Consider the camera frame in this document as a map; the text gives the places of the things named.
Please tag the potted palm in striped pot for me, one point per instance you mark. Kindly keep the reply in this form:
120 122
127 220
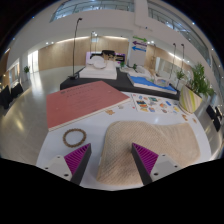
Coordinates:
190 99

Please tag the blue arrow sign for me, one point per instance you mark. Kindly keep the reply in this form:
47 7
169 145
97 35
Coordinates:
138 48

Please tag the beige knitted towel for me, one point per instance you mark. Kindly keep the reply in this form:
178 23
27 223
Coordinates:
163 140

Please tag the small orange wooden cutout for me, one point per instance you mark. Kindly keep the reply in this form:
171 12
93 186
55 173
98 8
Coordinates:
110 112
184 117

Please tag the purple arrow sign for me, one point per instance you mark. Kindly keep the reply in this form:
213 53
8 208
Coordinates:
139 43

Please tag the blue and white landscape model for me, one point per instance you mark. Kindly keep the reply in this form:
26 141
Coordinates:
150 83

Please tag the large flat red board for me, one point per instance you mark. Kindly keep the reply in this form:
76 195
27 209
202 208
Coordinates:
83 100

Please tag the low black display platform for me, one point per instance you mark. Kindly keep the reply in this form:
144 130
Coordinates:
118 83

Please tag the small round wooden disc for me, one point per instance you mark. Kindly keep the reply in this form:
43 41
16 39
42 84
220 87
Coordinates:
194 120

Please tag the group of black chairs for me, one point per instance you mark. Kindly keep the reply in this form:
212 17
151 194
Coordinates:
214 116
10 95

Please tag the small distant potted plant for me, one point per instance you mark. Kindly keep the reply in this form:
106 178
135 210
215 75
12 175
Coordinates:
26 70

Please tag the green arrow sign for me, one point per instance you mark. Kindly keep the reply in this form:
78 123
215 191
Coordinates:
140 38

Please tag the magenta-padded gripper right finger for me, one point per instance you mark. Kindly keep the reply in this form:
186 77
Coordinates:
145 159

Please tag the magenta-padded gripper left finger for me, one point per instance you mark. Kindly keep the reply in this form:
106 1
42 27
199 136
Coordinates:
77 159

